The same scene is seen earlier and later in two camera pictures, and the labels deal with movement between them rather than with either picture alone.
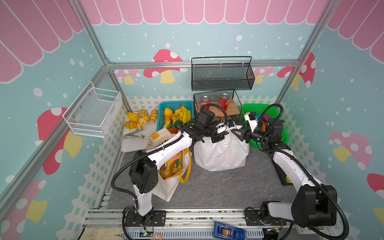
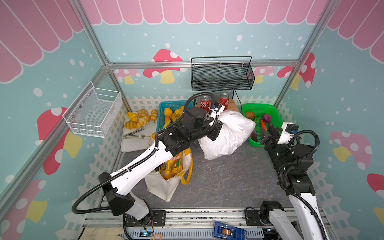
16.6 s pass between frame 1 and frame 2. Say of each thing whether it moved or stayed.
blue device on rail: stayed
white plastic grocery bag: moved
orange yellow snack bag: stayed
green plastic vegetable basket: stayed
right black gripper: moved
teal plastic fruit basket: stayed
